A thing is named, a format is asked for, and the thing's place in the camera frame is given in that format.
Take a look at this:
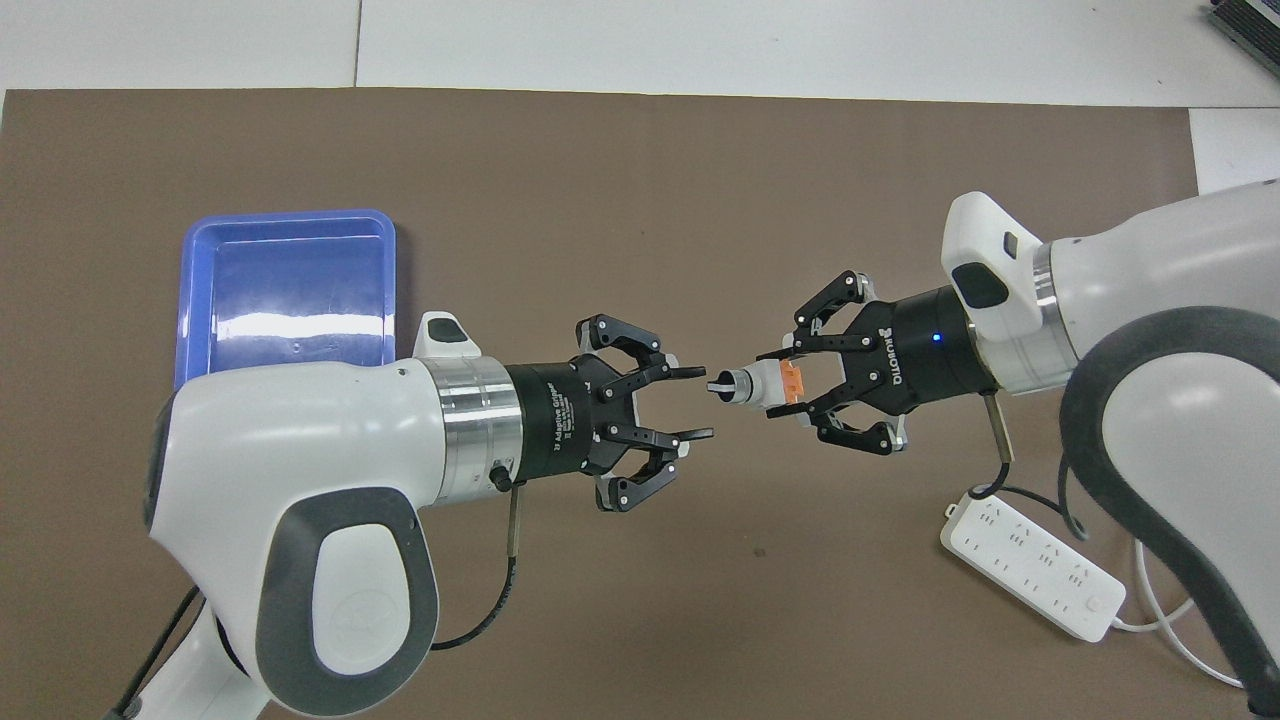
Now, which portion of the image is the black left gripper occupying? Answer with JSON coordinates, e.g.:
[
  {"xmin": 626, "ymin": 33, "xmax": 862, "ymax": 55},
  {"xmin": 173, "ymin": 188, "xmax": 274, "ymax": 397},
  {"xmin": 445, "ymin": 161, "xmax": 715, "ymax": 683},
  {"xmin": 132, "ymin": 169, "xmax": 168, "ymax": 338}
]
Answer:
[{"xmin": 505, "ymin": 313, "xmax": 716, "ymax": 514}]

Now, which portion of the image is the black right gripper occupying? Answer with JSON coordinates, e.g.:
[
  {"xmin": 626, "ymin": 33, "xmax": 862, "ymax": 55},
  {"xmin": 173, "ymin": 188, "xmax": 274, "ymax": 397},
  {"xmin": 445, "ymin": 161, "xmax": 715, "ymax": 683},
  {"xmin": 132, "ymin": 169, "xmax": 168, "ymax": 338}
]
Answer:
[{"xmin": 757, "ymin": 270, "xmax": 993, "ymax": 458}]

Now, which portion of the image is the white orange knob switch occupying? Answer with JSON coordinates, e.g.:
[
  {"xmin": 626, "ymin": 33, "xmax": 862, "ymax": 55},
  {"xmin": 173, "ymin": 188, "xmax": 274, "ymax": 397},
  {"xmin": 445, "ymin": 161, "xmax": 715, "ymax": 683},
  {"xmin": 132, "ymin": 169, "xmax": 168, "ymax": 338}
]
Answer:
[{"xmin": 707, "ymin": 358, "xmax": 807, "ymax": 411}]

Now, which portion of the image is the brown table mat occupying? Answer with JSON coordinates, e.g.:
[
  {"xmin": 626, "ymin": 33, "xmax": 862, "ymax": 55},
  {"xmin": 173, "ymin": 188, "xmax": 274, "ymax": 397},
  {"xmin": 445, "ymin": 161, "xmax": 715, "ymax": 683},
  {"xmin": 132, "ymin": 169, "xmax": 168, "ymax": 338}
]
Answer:
[{"xmin": 0, "ymin": 88, "xmax": 1201, "ymax": 720}]

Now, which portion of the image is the white power strip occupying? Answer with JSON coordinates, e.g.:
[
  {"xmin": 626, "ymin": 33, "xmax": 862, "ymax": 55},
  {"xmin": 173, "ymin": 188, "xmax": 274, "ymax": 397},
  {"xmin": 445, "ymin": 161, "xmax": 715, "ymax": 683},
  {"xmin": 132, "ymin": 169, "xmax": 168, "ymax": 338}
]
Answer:
[{"xmin": 940, "ymin": 495, "xmax": 1127, "ymax": 643}]

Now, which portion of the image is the blue plastic tray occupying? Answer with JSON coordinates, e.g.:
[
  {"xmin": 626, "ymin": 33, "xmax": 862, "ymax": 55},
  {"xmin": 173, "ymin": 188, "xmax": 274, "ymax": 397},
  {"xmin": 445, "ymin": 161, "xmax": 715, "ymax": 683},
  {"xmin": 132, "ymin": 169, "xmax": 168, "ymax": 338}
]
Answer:
[{"xmin": 173, "ymin": 208, "xmax": 398, "ymax": 393}]

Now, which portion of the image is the dark ribbed device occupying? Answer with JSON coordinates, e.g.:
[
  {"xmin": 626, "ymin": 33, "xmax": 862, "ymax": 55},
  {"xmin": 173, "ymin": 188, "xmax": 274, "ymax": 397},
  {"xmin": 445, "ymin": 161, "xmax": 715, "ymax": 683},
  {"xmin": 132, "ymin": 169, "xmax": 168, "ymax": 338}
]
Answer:
[{"xmin": 1205, "ymin": 0, "xmax": 1280, "ymax": 53}]

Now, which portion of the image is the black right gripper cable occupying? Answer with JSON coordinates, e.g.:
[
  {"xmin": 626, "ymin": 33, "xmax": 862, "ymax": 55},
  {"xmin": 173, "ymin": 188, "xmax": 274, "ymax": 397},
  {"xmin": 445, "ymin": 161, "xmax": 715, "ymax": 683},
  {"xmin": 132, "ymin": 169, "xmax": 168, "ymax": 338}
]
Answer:
[{"xmin": 965, "ymin": 390, "xmax": 1091, "ymax": 549}]

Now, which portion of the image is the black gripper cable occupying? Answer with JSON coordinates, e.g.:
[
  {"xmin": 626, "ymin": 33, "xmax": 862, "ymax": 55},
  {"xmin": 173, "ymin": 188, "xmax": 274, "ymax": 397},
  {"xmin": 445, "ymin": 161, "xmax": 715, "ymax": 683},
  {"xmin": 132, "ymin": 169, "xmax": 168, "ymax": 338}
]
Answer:
[
  {"xmin": 105, "ymin": 485, "xmax": 523, "ymax": 720},
  {"xmin": 965, "ymin": 390, "xmax": 1091, "ymax": 549}
]

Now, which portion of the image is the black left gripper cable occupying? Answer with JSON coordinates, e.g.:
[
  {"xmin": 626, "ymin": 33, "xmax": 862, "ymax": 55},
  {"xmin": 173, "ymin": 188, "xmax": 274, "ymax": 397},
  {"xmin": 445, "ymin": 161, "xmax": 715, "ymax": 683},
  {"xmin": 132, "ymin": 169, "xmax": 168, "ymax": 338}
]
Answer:
[{"xmin": 105, "ymin": 485, "xmax": 523, "ymax": 720}]

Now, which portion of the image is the white power strip cable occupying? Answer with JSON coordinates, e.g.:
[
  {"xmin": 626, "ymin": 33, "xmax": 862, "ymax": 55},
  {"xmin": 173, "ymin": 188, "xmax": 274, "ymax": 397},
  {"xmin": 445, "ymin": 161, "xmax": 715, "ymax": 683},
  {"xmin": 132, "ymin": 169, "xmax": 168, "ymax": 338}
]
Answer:
[{"xmin": 1108, "ymin": 535, "xmax": 1246, "ymax": 691}]

